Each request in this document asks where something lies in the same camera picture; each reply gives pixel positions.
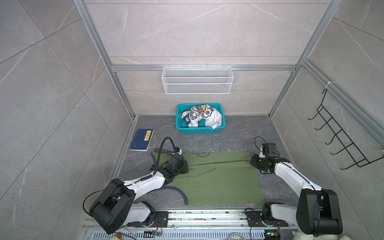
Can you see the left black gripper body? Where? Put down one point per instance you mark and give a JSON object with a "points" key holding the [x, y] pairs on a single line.
{"points": [[184, 169]]}

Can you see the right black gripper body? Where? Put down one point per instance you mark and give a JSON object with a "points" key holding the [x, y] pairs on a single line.
{"points": [[259, 162]]}

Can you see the green tank top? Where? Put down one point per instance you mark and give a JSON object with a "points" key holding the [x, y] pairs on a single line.
{"points": [[217, 179]]}

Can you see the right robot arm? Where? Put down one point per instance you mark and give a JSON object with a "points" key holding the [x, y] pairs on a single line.
{"points": [[318, 211]]}

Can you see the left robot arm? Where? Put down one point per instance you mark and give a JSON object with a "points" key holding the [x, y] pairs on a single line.
{"points": [[115, 208]]}

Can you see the white patterned tank top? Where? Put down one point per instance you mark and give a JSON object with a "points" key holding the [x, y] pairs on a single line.
{"points": [[212, 117]]}

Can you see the blue book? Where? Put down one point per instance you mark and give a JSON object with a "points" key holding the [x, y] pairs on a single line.
{"points": [[141, 140]]}

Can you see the teal plastic basket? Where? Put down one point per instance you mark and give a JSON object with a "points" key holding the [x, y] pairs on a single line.
{"points": [[201, 129]]}

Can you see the white plush toy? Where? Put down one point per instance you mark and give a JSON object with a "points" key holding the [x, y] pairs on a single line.
{"points": [[298, 235]]}

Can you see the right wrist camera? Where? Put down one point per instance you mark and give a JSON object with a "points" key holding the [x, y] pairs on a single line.
{"points": [[270, 150]]}

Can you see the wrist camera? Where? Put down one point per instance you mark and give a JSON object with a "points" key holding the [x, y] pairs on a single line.
{"points": [[177, 151], [270, 150]]}

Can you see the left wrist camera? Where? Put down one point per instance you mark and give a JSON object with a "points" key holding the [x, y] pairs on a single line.
{"points": [[177, 151]]}

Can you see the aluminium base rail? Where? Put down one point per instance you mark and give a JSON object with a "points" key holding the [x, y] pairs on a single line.
{"points": [[209, 218]]}

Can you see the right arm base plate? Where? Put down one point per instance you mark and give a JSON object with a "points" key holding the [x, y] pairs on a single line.
{"points": [[260, 219]]}

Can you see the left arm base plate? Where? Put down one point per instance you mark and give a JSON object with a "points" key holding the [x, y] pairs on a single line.
{"points": [[157, 220]]}

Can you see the white wire mesh shelf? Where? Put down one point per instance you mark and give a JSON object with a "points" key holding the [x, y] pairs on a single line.
{"points": [[197, 80]]}

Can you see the black wire hook rack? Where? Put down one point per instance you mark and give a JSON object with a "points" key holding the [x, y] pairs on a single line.
{"points": [[341, 135]]}

